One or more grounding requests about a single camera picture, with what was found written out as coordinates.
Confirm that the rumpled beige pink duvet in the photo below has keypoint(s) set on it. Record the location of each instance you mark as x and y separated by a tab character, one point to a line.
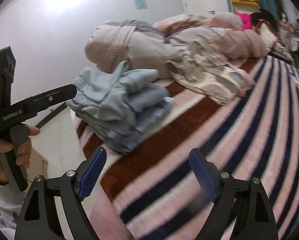
148	46

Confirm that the folded grey blue clothes stack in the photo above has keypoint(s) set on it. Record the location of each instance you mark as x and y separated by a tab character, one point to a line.
122	137

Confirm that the light blue pants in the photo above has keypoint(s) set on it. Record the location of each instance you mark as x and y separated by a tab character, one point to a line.
117	96

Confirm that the yellow shelf unit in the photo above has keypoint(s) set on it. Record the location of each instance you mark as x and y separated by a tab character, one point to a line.
245	6

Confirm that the white sleeve forearm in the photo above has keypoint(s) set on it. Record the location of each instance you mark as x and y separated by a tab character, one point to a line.
10	207

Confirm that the magenta shopping bag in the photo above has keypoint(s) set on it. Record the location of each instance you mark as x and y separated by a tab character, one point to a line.
246	20

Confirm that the blue wall poster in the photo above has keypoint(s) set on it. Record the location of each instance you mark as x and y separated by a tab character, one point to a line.
140	4

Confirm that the dark tall bookshelf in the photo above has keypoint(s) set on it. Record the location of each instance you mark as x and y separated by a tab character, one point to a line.
289	28

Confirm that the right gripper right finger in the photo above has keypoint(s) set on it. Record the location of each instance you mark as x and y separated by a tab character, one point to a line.
244	203

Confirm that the pile of clothes on chair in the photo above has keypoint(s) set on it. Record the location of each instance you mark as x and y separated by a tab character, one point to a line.
266	26

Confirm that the striped pink navy blanket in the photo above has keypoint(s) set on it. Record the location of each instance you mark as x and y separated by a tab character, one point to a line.
152	193

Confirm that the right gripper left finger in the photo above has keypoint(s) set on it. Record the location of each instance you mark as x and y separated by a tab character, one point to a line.
39	217

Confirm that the grey cream patterned cloth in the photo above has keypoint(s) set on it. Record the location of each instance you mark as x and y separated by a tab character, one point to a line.
202	68

